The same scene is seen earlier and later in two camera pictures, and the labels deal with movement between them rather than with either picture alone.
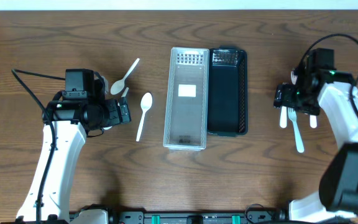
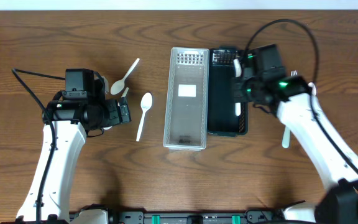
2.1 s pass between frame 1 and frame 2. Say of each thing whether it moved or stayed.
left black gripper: stayed
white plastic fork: moved
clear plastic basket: stayed
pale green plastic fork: moved
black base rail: stayed
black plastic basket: stayed
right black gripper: moved
